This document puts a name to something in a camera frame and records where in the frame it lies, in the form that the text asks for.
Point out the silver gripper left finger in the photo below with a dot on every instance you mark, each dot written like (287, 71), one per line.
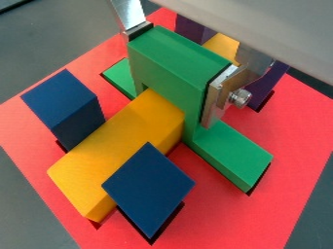
(131, 18)

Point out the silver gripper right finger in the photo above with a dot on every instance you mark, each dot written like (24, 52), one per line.
(227, 88)

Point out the green bridge-shaped block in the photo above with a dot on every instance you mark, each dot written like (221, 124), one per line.
(177, 68)

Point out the red base board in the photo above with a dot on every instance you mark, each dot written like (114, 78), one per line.
(69, 34)

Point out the purple bridge block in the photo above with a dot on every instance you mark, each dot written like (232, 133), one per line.
(227, 46)

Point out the blue bridge block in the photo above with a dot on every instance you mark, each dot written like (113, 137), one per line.
(149, 185)

